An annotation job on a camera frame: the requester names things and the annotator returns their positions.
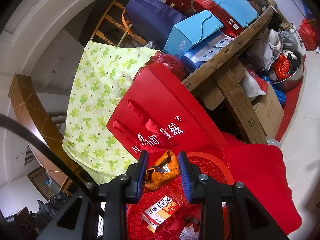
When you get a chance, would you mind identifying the red floor mat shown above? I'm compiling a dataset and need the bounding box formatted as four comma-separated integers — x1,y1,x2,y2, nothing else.
275,57,306,142

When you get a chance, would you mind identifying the black puffer jacket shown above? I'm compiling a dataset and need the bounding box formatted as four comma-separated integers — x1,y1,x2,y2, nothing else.
5,192,70,240

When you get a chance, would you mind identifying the orange red plastic bag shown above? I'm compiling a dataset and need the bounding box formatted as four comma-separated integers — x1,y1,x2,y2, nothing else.
275,54,290,79

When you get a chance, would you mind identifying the red paper gift bag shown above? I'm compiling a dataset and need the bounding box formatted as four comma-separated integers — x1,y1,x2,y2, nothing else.
106,62,233,165

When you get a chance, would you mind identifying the blue plastic bag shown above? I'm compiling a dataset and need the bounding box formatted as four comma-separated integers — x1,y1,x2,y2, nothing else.
260,74,287,105

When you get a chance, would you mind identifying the brown panelled pillar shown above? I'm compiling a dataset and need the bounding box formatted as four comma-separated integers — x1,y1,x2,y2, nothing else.
8,74,83,195

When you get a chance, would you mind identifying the red fleece blanket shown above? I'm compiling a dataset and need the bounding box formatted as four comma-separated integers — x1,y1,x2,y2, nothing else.
220,131,299,235

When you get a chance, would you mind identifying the black cable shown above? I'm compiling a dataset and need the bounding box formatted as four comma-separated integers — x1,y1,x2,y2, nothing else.
0,114,105,215

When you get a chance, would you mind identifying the white red plastic bag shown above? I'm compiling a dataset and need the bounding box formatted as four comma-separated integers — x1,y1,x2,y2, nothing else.
241,69,268,103

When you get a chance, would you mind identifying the orange strap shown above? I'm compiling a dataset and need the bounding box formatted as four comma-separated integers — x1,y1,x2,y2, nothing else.
122,11,133,37

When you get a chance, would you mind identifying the wooden stair railing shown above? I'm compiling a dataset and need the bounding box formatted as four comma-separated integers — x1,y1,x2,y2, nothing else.
90,0,150,48

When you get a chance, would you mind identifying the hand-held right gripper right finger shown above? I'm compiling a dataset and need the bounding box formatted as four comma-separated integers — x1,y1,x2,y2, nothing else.
177,151,290,240

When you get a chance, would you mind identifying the large light blue box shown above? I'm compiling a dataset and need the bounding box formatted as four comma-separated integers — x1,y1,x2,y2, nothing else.
199,0,260,28

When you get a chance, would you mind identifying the dark red plastic bag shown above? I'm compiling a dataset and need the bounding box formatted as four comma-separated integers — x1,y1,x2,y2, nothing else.
147,52,187,77

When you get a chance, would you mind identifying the red orange medicine box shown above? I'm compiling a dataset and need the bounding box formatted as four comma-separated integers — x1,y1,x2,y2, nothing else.
141,196,182,232

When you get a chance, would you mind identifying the light blue cardboard box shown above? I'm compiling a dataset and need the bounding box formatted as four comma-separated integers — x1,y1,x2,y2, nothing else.
163,10,224,58

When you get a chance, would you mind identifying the navy fabric bag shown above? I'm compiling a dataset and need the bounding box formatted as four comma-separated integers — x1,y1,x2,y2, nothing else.
124,0,187,45

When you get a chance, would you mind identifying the red plastic basket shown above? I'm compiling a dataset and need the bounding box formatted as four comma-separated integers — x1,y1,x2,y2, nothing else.
126,152,235,240

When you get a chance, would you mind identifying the brown cardboard box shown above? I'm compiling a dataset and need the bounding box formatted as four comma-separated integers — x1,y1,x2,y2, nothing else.
252,80,285,143

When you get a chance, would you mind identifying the brown door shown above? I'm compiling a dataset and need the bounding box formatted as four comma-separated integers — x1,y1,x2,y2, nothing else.
27,167,59,200

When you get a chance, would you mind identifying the blue white patterned pack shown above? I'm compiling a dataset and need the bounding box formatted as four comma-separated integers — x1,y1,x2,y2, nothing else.
180,34,237,68

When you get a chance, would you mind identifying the green clover print quilt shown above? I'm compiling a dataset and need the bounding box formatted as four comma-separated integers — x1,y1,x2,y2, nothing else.
62,41,160,184

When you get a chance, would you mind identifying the long red box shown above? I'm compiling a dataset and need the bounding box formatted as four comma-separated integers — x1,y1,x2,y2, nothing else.
186,0,245,37

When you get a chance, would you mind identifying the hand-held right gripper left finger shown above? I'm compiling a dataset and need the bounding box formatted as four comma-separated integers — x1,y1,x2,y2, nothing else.
37,150,150,240

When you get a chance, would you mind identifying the grey sack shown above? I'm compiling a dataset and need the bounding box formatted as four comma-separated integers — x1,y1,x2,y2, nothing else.
246,29,283,70

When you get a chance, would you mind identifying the orange packet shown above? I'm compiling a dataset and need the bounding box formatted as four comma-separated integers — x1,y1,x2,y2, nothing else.
145,150,181,190

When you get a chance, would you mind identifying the round wooden table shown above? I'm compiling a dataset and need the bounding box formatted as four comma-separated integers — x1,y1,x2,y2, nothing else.
181,1,277,144

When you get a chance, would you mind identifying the steel basin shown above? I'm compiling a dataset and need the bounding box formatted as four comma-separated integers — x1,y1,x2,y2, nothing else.
271,51,304,92

